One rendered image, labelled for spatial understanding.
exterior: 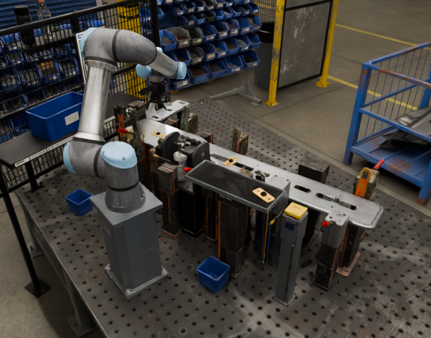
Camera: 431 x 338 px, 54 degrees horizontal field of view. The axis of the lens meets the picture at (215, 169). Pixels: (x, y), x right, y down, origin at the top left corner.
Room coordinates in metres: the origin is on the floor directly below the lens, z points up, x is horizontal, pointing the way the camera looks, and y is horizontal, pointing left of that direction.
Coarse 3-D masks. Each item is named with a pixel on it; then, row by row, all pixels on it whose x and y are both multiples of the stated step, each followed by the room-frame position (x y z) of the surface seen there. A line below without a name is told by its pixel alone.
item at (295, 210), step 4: (292, 204) 1.17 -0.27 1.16; (296, 204) 1.17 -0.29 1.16; (288, 208) 1.14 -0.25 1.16; (292, 208) 1.14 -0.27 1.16; (296, 208) 1.14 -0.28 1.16; (300, 208) 1.14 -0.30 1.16; (304, 208) 1.14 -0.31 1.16; (284, 212) 1.13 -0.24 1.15; (288, 212) 1.12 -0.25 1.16; (292, 212) 1.12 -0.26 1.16; (296, 212) 1.12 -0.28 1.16; (300, 212) 1.12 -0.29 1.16; (304, 212) 1.13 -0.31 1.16; (296, 216) 1.11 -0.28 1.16; (300, 216) 1.10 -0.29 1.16
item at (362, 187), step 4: (364, 168) 1.48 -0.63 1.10; (368, 168) 1.47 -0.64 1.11; (364, 172) 1.46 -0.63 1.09; (368, 172) 1.46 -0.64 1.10; (364, 176) 1.46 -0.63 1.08; (368, 176) 1.45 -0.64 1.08; (360, 180) 1.47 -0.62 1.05; (364, 180) 1.46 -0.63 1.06; (368, 180) 1.45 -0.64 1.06; (360, 184) 1.46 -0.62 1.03; (364, 184) 1.45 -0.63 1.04; (360, 188) 1.45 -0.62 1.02; (364, 188) 1.45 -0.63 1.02; (356, 192) 1.46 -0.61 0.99; (360, 192) 1.44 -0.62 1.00; (364, 192) 1.44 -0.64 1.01
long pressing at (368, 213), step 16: (144, 128) 2.04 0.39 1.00; (160, 128) 2.04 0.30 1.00; (176, 128) 2.04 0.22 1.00; (144, 144) 1.88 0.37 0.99; (240, 160) 1.71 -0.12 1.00; (256, 160) 1.71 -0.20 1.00; (288, 176) 1.57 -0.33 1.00; (304, 192) 1.45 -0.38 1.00; (320, 192) 1.45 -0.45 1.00; (336, 192) 1.45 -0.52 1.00; (320, 208) 1.34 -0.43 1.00; (336, 208) 1.34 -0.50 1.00; (368, 208) 1.34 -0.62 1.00; (352, 224) 1.25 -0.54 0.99; (368, 224) 1.24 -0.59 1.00
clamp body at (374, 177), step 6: (360, 174) 1.50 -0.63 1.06; (372, 174) 1.50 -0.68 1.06; (378, 174) 1.51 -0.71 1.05; (372, 180) 1.45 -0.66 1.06; (354, 186) 1.48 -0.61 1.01; (372, 186) 1.45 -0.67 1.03; (354, 192) 1.48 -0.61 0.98; (366, 192) 1.45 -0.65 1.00; (372, 192) 1.48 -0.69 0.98; (366, 198) 1.45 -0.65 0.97
